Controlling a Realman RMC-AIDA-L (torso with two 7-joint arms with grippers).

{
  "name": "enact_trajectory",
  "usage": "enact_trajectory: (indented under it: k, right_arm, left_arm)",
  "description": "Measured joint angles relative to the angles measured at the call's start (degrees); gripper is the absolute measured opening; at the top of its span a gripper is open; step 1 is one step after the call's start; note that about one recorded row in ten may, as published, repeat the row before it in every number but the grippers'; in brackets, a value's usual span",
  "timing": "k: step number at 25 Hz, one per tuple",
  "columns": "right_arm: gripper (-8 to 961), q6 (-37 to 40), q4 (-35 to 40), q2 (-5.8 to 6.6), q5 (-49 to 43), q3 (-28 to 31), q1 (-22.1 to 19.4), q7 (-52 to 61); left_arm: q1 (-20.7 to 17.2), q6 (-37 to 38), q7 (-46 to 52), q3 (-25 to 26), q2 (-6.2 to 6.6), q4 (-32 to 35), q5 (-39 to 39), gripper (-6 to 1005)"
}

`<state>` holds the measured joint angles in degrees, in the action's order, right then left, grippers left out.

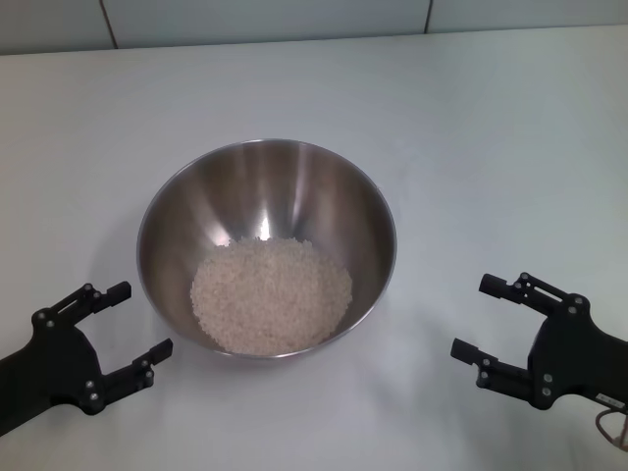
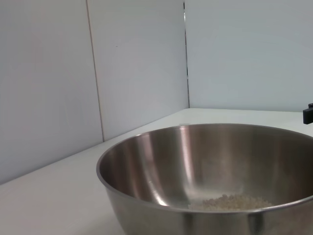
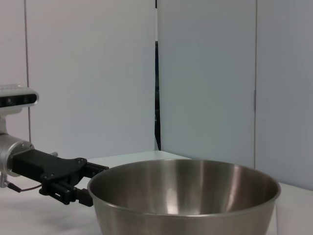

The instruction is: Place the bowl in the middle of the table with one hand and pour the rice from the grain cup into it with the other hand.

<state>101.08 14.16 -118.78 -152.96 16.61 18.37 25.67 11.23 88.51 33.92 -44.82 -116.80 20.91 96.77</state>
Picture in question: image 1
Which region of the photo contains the clear cup of rice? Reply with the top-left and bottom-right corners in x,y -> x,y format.
189,235 -> 354,354

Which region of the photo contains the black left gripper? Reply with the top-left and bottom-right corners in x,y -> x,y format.
0,281 -> 175,424

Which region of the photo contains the large stainless steel bowl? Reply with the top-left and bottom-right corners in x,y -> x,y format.
135,137 -> 397,359

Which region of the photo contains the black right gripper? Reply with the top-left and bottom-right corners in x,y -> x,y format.
449,272 -> 628,412

